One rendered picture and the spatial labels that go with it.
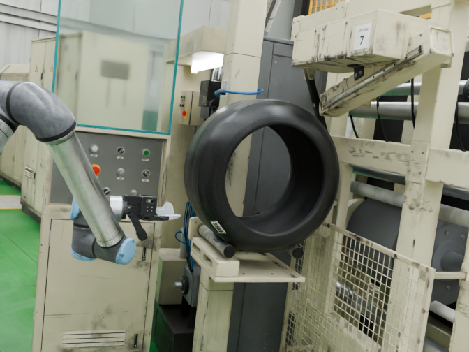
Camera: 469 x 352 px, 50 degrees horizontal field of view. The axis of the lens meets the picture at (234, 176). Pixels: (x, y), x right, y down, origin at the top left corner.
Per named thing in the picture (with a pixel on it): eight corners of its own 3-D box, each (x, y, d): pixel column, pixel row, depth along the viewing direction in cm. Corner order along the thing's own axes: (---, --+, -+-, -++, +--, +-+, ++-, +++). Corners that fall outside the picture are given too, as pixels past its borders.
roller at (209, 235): (204, 236, 218) (195, 230, 216) (210, 228, 218) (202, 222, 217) (230, 260, 185) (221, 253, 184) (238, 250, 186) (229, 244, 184)
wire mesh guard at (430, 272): (278, 352, 244) (296, 209, 237) (282, 351, 245) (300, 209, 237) (397, 483, 160) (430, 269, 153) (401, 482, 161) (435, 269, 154)
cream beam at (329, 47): (289, 66, 221) (293, 31, 219) (338, 74, 230) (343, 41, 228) (370, 54, 164) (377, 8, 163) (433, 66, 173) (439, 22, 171)
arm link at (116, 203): (108, 223, 173) (105, 218, 182) (123, 224, 175) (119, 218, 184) (111, 198, 172) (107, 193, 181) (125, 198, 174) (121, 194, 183)
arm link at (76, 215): (69, 219, 177) (71, 191, 177) (105, 221, 182) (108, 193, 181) (70, 224, 169) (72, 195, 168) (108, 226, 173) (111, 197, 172)
